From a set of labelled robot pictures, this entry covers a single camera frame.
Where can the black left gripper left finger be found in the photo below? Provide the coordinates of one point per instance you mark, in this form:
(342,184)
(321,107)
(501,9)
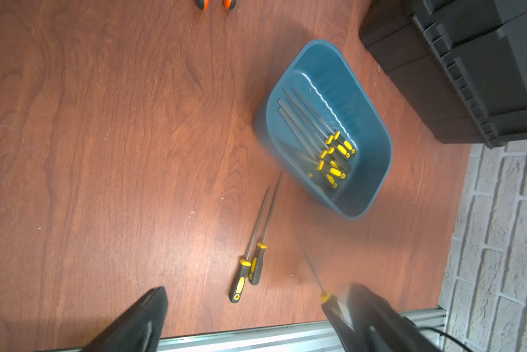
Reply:
(139,328)

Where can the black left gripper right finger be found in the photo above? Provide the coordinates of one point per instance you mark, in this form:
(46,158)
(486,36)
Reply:
(378,327)

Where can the file three yellow black handle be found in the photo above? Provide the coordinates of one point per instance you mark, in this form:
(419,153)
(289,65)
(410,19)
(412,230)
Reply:
(331,308)

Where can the file one yellow black handle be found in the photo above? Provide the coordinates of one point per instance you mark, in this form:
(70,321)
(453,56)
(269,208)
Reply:
(239,279)

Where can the file two yellow black handle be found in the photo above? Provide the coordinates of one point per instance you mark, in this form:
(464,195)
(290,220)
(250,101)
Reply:
(261,246)

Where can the file eight yellow black handle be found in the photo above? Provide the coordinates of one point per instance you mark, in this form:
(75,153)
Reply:
(336,160)

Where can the file six yellow black handle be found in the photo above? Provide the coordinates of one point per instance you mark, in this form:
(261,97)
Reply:
(328,172)

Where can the teal plastic storage box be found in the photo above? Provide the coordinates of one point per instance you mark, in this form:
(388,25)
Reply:
(322,75)

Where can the file seven yellow black handle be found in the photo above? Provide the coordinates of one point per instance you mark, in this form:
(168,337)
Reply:
(311,150)

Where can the file nine yellow black handle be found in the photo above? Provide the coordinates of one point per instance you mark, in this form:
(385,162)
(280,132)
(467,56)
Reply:
(327,137)

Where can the file ten yellow black handle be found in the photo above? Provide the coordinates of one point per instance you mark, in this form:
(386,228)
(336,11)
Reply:
(338,136)

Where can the black plastic toolbox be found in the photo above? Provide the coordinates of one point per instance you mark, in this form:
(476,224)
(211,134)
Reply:
(461,65)

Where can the aluminium front rail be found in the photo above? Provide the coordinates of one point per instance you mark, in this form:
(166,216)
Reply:
(315,336)

